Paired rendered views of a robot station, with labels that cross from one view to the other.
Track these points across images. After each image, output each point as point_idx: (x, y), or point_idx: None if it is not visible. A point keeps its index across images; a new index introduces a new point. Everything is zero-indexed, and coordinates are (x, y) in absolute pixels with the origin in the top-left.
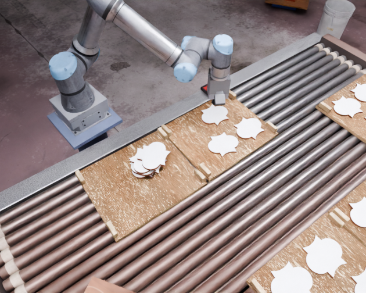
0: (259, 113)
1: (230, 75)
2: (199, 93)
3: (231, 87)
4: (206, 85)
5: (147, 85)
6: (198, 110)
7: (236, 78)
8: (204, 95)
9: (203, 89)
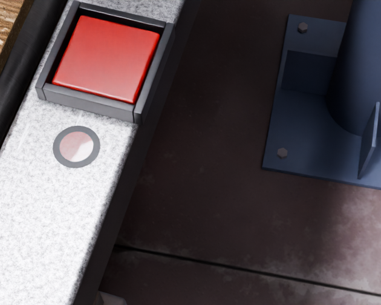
0: None
1: (70, 296)
2: (158, 6)
3: None
4: (152, 62)
5: None
6: None
7: (4, 296)
8: (115, 9)
9: (143, 16)
